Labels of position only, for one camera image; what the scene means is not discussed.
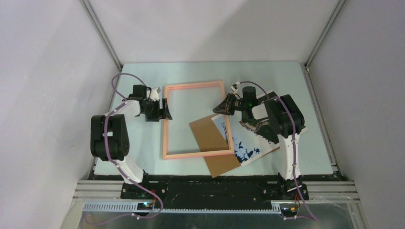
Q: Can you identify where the right aluminium corner post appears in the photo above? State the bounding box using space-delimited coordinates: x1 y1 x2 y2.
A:
304 0 347 68

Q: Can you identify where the aluminium corner post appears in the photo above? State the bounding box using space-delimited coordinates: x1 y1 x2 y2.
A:
304 0 347 68
79 0 123 72

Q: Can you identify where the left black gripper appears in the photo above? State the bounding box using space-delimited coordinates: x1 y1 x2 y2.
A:
142 98 172 122

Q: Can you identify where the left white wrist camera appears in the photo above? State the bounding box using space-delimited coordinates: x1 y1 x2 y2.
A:
148 87 161 102

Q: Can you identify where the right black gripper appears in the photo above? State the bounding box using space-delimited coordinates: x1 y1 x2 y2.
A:
213 93 247 115

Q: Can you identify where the brown cardboard backing board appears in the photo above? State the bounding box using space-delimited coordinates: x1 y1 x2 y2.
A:
189 114 281 179

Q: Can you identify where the left aluminium corner post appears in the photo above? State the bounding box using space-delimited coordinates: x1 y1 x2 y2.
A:
79 0 123 72

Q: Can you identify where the pink wooden photo frame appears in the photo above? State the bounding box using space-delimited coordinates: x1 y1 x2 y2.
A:
162 81 234 159

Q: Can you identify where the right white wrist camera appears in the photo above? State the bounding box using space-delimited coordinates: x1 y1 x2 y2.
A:
231 82 240 93

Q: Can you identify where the Great Wall photo print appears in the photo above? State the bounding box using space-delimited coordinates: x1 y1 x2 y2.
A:
212 86 306 167

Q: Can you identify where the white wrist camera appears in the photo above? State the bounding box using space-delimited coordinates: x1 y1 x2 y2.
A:
231 82 240 93
148 87 161 102

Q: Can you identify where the clear acrylic sheet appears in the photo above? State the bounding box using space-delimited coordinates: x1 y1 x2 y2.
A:
162 81 231 159

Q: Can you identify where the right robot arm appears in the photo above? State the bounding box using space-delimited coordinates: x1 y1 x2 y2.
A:
213 84 305 199

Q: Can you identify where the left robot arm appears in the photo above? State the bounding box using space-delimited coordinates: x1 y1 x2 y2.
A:
90 84 172 199

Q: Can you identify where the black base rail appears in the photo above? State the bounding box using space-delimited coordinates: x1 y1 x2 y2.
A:
120 175 309 210

